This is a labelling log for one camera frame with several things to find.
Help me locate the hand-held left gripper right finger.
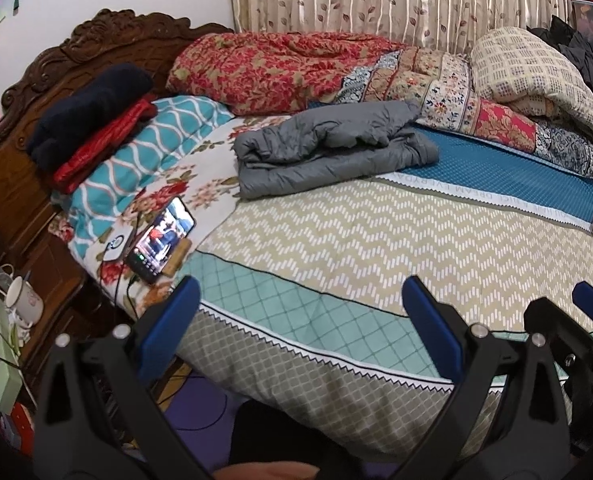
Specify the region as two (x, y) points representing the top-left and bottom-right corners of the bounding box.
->
(401, 276), (573, 480)

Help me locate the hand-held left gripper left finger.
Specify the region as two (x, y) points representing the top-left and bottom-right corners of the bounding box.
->
(34, 276), (212, 480)

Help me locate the grey padded jacket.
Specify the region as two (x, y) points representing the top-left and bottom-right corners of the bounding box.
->
(232, 100), (440, 200)

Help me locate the pile of dark clothes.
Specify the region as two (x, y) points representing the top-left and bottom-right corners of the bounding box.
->
(527, 15), (593, 126)

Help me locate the person's left hand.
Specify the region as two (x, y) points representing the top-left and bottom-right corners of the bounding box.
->
(213, 462), (322, 480)

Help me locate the wooden phone stand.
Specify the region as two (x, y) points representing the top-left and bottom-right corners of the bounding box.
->
(161, 240), (193, 277)

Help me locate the purple floor mat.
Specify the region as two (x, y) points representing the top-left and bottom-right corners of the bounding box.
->
(121, 370), (247, 466)

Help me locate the smartphone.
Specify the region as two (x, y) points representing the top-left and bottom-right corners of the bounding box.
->
(125, 196), (196, 285)

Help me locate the patterned bed sheet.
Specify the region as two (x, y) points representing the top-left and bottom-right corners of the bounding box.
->
(169, 110), (593, 461)

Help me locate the white mug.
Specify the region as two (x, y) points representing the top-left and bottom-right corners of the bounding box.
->
(4, 280), (44, 330)

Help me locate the green box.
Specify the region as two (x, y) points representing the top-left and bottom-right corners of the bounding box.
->
(0, 300), (24, 413)

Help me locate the folded red cloth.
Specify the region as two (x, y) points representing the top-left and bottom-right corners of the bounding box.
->
(52, 100), (158, 195)

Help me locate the teal wave floral pillow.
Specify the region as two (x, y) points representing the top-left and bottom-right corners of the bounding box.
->
(49, 96), (242, 311)

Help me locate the carved wooden headboard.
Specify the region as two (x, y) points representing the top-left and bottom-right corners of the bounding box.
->
(0, 8), (234, 321)

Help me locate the folded navy cloth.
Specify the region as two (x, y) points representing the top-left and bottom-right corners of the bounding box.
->
(26, 63), (154, 166)

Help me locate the cream dotted quilt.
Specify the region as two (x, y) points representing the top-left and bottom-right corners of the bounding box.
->
(469, 26), (593, 143)

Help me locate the red floral patchwork quilt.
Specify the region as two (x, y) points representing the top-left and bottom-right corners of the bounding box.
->
(165, 31), (593, 181)

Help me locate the beige leaf print curtain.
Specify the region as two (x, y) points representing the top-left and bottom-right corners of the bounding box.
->
(228, 0), (575, 56)

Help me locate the black charging cable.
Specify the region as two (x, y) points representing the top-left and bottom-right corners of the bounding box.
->
(101, 210), (152, 321)

